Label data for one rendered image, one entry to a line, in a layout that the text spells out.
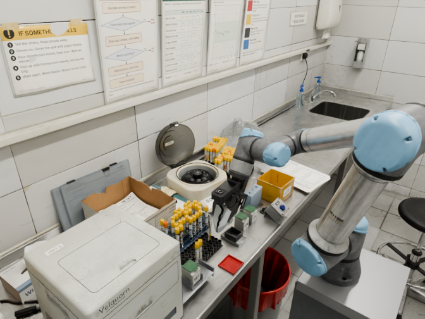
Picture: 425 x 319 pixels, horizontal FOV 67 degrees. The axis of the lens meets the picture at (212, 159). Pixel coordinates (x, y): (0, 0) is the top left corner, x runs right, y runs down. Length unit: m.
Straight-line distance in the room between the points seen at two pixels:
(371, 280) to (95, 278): 0.86
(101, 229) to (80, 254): 0.10
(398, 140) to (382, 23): 2.66
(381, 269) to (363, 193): 0.52
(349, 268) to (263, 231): 0.39
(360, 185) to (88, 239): 0.68
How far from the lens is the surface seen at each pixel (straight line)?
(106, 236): 0.92
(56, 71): 1.25
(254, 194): 1.43
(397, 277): 1.30
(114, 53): 1.36
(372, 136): 0.73
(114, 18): 1.34
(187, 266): 1.08
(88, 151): 1.39
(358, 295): 1.19
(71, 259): 0.88
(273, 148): 0.98
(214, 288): 1.16
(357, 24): 3.38
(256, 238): 1.35
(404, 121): 0.73
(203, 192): 1.42
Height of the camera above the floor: 1.76
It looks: 28 degrees down
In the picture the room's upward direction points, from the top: 1 degrees clockwise
